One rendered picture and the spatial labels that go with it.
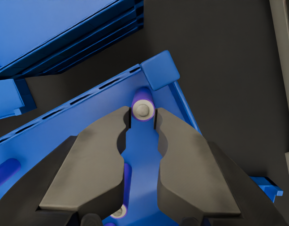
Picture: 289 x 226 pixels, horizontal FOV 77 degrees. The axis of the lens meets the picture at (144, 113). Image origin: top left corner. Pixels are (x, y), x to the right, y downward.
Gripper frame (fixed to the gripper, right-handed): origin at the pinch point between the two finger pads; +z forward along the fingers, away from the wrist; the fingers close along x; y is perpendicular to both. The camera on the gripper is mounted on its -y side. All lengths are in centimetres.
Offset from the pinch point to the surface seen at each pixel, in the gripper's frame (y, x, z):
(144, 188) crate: 12.8, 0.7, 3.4
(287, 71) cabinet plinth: 8, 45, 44
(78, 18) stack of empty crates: -4.3, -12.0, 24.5
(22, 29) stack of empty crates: -2.1, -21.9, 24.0
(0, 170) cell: 8.9, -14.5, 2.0
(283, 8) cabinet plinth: -8, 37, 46
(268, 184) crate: 45, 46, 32
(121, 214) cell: 8.9, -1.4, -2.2
